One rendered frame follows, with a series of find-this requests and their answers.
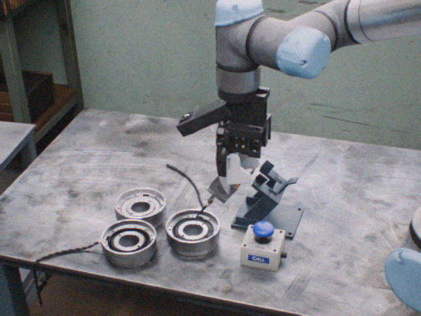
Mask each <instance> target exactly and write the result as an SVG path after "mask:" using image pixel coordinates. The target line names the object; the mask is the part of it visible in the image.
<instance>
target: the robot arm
mask: <svg viewBox="0 0 421 316"><path fill-rule="evenodd" d="M263 12H264V10H263V9H262V1H261V0H218V2H217V3H216V22H215V24H214V27H215V30H216V86H217V88H218V97H219V99H218V100H216V101H214V102H212V103H209V104H207V105H205V106H202V107H200V108H198V109H195V110H194V111H192V112H188V113H186V114H184V115H182V117H181V118H180V119H179V123H178V125H177V126H176V128H177V129H178V130H179V132H180V134H181V135H182V137H186V136H188V135H191V134H193V133H195V132H197V131H199V130H201V129H204V128H206V127H208V126H211V125H213V124H216V123H217V122H218V124H219V125H218V127H217V129H216V168H217V173H218V177H219V180H220V183H221V185H222V186H223V188H224V190H225V191H226V193H227V194H230V185H234V184H244V183H250V181H251V180H252V176H251V174H250V173H249V172H248V171H246V170H245V169H253V168H257V167H258V166H259V165H260V161H259V160H258V159H257V158H259V159H260V158H261V148H262V147H263V146H264V147H266V145H267V143H268V140H270V131H271V114H267V99H268V96H269V95H270V88H264V87H260V83H261V65H262V66H266V67H268V68H273V69H275V70H279V72H282V73H284V74H286V75H288V76H292V77H300V78H304V79H307V80H309V79H313V78H316V77H317V76H319V75H320V73H321V71H322V69H325V67H326V65H327V64H328V61H329V58H330V53H331V52H333V51H335V50H337V49H340V48H342V47H347V46H351V45H359V44H363V43H372V42H376V41H384V40H392V38H395V39H397V38H400V37H405V36H413V35H417V34H421V0H332V1H330V2H329V3H326V4H325V5H322V6H321V7H318V8H317V9H314V10H311V11H309V12H307V13H305V14H302V15H301V16H299V17H297V18H294V19H293V20H290V21H282V20H278V19H275V18H270V17H269V16H266V15H263ZM268 121H269V123H268ZM255 151H259V152H255ZM241 166H242V167H243V168H244V169H243V168H242V167H241ZM384 273H385V278H386V281H387V283H388V285H389V286H390V287H391V290H392V292H393V293H394V294H395V295H396V297H397V298H399V299H400V300H401V301H402V302H403V303H404V304H405V305H407V306H408V307H409V308H411V309H413V310H415V311H417V312H419V313H421V206H420V207H419V208H418V209H417V210H416V211H415V212H414V215H413V217H412V220H411V222H410V224H409V228H408V230H407V231H406V233H405V236H404V238H403V241H402V242H401V244H400V245H399V247H398V248H397V249H394V250H392V251H391V252H390V253H389V257H388V258H387V259H386V261H385V265H384Z"/></svg>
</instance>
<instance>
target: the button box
mask: <svg viewBox="0 0 421 316"><path fill-rule="evenodd" d="M284 240H285V230H278V229H274V233H273V234H272V235H271V236H270V237H267V238H266V239H261V238H259V237H258V236H255V234H254V233H253V225H249V228H248V230H247V231H246V233H245V237H244V239H243V241H242V244H241V247H240V266H244V267H251V268H255V269H262V270H266V271H274V272H277V271H278V267H279V265H280V260H281V258H282V257H283V258H287V252H284Z"/></svg>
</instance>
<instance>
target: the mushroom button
mask: <svg viewBox="0 0 421 316"><path fill-rule="evenodd" d="M253 233H254V234H255V236H258V237H259V238H261V239H266V238H267V237H270V236H271V235H272V234H273V233H274V226H273V225H272V224H270V223H269V222H267V221H259V222H258V223H256V224H255V225H254V226H253Z"/></svg>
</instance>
